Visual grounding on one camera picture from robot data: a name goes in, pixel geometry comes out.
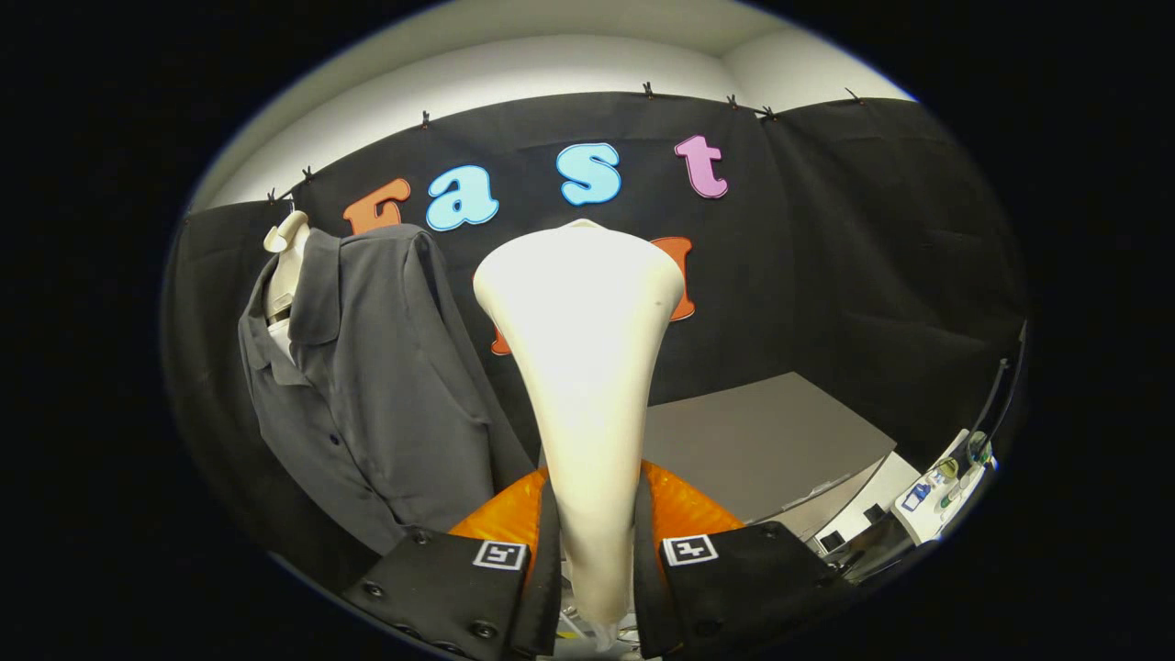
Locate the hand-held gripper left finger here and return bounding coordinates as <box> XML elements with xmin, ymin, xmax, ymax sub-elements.
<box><xmin>341</xmin><ymin>464</ymin><xmax>563</xmax><ymax>660</ymax></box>

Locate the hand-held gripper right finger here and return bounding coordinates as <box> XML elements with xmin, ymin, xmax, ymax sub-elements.
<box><xmin>633</xmin><ymin>456</ymin><xmax>859</xmax><ymax>660</ymax></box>

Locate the white garment steamer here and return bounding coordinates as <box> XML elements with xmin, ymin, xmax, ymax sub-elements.
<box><xmin>473</xmin><ymin>218</ymin><xmax>687</xmax><ymax>648</ymax></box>

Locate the grey collared shirt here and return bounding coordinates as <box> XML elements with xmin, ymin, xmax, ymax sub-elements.
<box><xmin>237</xmin><ymin>223</ymin><xmax>538</xmax><ymax>556</ymax></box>

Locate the cream garment hanger form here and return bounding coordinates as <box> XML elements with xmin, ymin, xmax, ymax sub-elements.
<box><xmin>263</xmin><ymin>211</ymin><xmax>311</xmax><ymax>364</ymax></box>

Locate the grey drawer cabinet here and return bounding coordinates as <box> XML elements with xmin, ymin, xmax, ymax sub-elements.
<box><xmin>638</xmin><ymin>371</ymin><xmax>899</xmax><ymax>547</ymax></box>

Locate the white side desk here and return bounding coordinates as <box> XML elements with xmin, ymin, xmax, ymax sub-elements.
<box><xmin>890</xmin><ymin>427</ymin><xmax>1000</xmax><ymax>544</ymax></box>

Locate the black computer monitor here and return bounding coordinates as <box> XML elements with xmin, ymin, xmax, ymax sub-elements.
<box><xmin>980</xmin><ymin>321</ymin><xmax>1027</xmax><ymax>443</ymax></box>

